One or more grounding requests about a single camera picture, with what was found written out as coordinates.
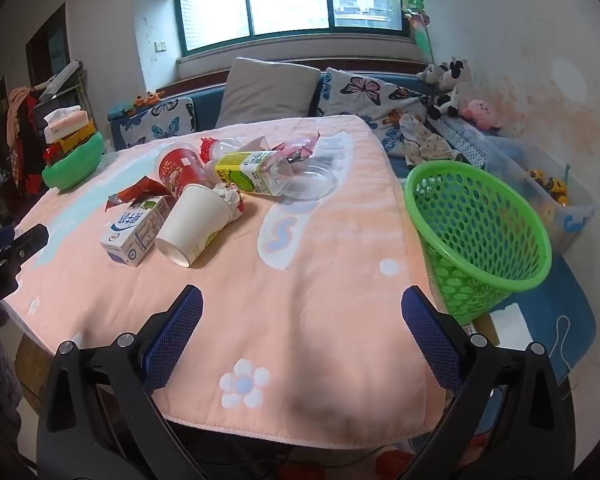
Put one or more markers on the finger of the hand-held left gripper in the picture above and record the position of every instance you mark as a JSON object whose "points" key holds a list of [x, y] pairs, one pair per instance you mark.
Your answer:
{"points": [[27, 242]]}

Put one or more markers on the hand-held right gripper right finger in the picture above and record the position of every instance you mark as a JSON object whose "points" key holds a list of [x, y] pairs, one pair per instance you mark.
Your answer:
{"points": [[430, 340]]}

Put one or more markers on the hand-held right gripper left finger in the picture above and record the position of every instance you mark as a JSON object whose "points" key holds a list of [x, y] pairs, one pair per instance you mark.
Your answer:
{"points": [[175, 340]]}

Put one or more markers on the green plastic mesh basket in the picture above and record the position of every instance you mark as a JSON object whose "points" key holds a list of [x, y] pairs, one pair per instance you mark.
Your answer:
{"points": [[480, 260]]}

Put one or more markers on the red paper cup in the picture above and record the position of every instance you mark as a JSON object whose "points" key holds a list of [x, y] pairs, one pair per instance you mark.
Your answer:
{"points": [[180, 165]]}

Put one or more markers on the pink snack wrapper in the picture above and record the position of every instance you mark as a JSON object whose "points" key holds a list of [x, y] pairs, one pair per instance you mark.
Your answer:
{"points": [[300, 147]]}

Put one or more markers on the white sheet of paper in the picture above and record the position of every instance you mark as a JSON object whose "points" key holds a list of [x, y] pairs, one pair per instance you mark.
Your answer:
{"points": [[510, 327]]}

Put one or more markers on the green plastic bowl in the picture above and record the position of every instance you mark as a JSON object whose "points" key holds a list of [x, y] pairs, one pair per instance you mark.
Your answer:
{"points": [[75, 167]]}

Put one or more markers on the white and blue milk carton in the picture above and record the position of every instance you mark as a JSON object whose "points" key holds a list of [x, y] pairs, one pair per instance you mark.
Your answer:
{"points": [[130, 232]]}

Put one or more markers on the yellow and red toy truck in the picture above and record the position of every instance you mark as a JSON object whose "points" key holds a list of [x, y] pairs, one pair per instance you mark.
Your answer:
{"points": [[72, 142]]}

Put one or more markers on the clothes rack with clothes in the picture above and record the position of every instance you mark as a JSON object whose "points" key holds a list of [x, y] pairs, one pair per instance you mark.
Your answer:
{"points": [[27, 130]]}

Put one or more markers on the white paper cup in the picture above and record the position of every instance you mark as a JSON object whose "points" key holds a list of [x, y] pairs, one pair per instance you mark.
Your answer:
{"points": [[190, 220]]}

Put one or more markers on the red snack wrapper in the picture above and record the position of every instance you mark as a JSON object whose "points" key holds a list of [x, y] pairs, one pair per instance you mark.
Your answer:
{"points": [[140, 190]]}

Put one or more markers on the tissue box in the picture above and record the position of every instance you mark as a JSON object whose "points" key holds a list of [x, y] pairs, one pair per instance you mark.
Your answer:
{"points": [[65, 122]]}

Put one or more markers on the blue floor mat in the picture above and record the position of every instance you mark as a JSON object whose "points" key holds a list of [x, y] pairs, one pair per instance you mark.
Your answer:
{"points": [[575, 305]]}

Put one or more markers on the crumpled white and red wrapper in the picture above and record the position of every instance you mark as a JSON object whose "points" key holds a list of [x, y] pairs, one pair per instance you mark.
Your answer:
{"points": [[230, 197]]}

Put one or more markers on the green and blue toy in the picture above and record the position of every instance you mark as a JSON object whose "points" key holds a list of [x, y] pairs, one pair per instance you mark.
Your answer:
{"points": [[120, 111]]}

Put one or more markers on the small butterfly print cushion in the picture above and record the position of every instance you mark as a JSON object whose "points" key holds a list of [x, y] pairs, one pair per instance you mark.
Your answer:
{"points": [[155, 122]]}

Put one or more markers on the yellow and green drink carton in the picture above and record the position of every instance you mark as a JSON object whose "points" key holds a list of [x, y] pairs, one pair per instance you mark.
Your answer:
{"points": [[240, 170]]}

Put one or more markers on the clear plastic storage bin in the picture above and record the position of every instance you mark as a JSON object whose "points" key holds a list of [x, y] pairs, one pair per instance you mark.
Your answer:
{"points": [[575, 220]]}

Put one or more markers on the orange toy figure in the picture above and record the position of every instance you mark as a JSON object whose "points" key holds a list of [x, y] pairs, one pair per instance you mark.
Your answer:
{"points": [[149, 98]]}

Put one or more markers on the cream floral garment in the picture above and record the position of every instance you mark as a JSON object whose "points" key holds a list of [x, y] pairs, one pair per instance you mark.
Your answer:
{"points": [[427, 145]]}

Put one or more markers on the yellow toy vehicle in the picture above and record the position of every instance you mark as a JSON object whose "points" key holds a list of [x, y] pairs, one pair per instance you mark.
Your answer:
{"points": [[550, 185]]}

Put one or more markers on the clear container with red cap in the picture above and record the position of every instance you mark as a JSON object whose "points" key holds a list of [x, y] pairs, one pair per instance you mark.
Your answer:
{"points": [[220, 147]]}

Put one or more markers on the dark wooden door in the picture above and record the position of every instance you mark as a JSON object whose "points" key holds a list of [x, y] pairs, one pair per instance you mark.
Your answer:
{"points": [[47, 45]]}

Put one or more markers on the blue striped cloth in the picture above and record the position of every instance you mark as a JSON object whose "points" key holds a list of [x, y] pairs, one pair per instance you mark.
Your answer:
{"points": [[465, 137]]}

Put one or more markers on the blue daybed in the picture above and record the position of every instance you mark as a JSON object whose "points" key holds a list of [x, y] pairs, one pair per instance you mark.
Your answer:
{"points": [[207, 100]]}

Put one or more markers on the pink plush toy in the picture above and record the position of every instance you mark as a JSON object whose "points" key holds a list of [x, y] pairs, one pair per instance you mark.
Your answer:
{"points": [[480, 112]]}

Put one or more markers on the black and white cow plush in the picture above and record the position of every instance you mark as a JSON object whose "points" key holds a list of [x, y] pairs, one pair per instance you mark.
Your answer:
{"points": [[455, 90]]}

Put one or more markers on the grey pillow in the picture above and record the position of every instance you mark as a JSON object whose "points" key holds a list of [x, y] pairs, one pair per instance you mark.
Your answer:
{"points": [[267, 92]]}

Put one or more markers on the grey plush toy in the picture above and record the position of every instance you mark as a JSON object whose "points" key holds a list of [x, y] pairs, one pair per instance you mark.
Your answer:
{"points": [[430, 74]]}

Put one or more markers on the colourful pinwheel toy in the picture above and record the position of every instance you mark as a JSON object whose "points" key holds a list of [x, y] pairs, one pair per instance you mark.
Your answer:
{"points": [[415, 10]]}

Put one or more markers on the green framed window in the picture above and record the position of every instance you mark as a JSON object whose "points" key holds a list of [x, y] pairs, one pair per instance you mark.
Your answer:
{"points": [[285, 0]]}

